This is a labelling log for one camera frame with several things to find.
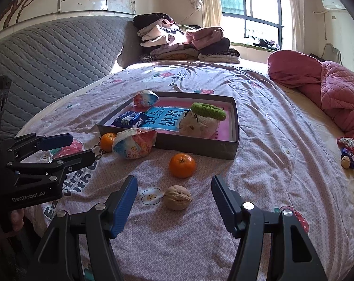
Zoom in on pink book with blue label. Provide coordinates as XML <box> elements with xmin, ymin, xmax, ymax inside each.
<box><xmin>109</xmin><ymin>98</ymin><xmax>233</xmax><ymax>141</ymax></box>

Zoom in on blue white egg toy packet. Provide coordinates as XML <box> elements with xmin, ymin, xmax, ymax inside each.
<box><xmin>112</xmin><ymin>128</ymin><xmax>157</xmax><ymax>160</ymax></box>

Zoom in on grey quilted headboard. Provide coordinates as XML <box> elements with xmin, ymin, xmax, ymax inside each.
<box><xmin>0</xmin><ymin>17</ymin><xmax>136</xmax><ymax>141</ymax></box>

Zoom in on white air conditioner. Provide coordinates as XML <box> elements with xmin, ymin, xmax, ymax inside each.
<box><xmin>322</xmin><ymin>0</ymin><xmax>346</xmax><ymax>10</ymax></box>

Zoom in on strawberry printed bed cover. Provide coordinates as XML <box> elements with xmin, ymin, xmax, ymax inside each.
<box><xmin>16</xmin><ymin>60</ymin><xmax>354</xmax><ymax>281</ymax></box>

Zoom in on brown walnut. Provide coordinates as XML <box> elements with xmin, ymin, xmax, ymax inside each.
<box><xmin>164</xmin><ymin>185</ymin><xmax>193</xmax><ymax>211</ymax></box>

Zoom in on cream curtain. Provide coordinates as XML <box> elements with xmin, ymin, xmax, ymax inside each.
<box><xmin>191</xmin><ymin>0</ymin><xmax>223</xmax><ymax>30</ymax></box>
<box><xmin>282</xmin><ymin>0</ymin><xmax>305</xmax><ymax>53</ymax></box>

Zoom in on grey cardboard box tray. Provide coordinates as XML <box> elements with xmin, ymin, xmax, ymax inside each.
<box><xmin>96</xmin><ymin>91</ymin><xmax>240</xmax><ymax>160</ymax></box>

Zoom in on pile of folded clothes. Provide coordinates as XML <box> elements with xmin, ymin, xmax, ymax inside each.
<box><xmin>133</xmin><ymin>12</ymin><xmax>241</xmax><ymax>64</ymax></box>

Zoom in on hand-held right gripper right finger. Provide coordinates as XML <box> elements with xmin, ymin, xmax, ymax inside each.
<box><xmin>211</xmin><ymin>175</ymin><xmax>331</xmax><ymax>281</ymax></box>

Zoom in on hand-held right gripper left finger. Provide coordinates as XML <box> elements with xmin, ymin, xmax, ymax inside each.
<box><xmin>29</xmin><ymin>175</ymin><xmax>138</xmax><ymax>281</ymax></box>

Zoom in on beige bed sheet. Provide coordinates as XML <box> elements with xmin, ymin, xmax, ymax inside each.
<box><xmin>276</xmin><ymin>85</ymin><xmax>354</xmax><ymax>226</ymax></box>

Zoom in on white drawstring pouch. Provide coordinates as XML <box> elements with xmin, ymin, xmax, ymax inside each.
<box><xmin>178</xmin><ymin>110</ymin><xmax>220</xmax><ymax>138</ymax></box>

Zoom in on red egg toy packet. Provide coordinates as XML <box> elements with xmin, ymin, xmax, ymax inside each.
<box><xmin>133</xmin><ymin>90</ymin><xmax>159</xmax><ymax>108</ymax></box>

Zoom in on blue milk carton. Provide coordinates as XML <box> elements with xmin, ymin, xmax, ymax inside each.
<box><xmin>112</xmin><ymin>111</ymin><xmax>149</xmax><ymax>129</ymax></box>

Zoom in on pink quilted blanket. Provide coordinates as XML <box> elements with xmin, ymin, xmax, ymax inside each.
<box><xmin>267</xmin><ymin>50</ymin><xmax>354</xmax><ymax>164</ymax></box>

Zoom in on dark clothes on sill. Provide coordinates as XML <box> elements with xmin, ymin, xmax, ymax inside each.
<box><xmin>253</xmin><ymin>39</ymin><xmax>281</xmax><ymax>50</ymax></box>

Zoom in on green window sill cushion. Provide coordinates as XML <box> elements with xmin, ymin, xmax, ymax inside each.
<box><xmin>230</xmin><ymin>42</ymin><xmax>275</xmax><ymax>52</ymax></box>

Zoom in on green fuzzy ring toy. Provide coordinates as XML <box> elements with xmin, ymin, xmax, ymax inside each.
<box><xmin>191</xmin><ymin>102</ymin><xmax>227</xmax><ymax>121</ymax></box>

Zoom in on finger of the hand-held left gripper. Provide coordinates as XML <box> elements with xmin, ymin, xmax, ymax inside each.
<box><xmin>7</xmin><ymin>133</ymin><xmax>73</xmax><ymax>161</ymax></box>
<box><xmin>7</xmin><ymin>149</ymin><xmax>96</xmax><ymax>182</ymax></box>

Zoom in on orange tangerine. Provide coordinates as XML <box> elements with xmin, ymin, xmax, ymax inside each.
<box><xmin>169</xmin><ymin>153</ymin><xmax>196</xmax><ymax>178</ymax></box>
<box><xmin>100</xmin><ymin>133</ymin><xmax>117</xmax><ymax>153</ymax></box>

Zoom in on black framed window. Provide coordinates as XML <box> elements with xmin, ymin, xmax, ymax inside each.
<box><xmin>216</xmin><ymin>0</ymin><xmax>284</xmax><ymax>49</ymax></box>

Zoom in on blue candy packet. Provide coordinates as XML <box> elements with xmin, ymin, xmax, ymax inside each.
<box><xmin>341</xmin><ymin>148</ymin><xmax>354</xmax><ymax>169</ymax></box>

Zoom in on person's left hand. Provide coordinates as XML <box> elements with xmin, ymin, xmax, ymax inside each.
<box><xmin>9</xmin><ymin>208</ymin><xmax>26</xmax><ymax>232</ymax></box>

